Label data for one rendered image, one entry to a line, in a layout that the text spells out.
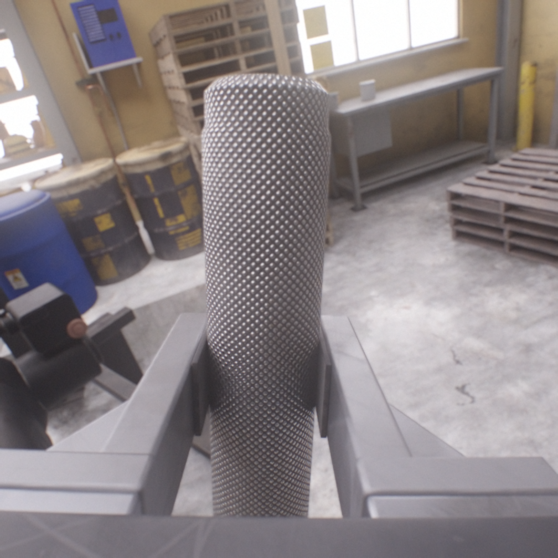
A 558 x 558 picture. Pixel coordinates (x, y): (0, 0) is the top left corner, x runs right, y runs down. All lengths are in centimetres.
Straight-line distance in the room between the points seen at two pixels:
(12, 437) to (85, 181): 222
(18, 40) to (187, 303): 277
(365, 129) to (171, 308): 288
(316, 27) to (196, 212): 277
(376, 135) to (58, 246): 337
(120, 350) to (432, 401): 190
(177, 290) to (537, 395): 234
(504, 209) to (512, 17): 347
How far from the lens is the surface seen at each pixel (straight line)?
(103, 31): 443
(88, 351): 190
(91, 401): 319
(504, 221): 368
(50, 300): 179
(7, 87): 833
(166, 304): 308
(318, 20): 531
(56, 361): 189
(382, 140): 489
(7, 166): 830
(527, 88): 617
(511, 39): 657
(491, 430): 237
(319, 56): 530
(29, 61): 455
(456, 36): 625
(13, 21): 459
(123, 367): 285
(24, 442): 146
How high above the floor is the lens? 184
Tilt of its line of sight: 30 degrees down
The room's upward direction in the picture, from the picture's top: 14 degrees counter-clockwise
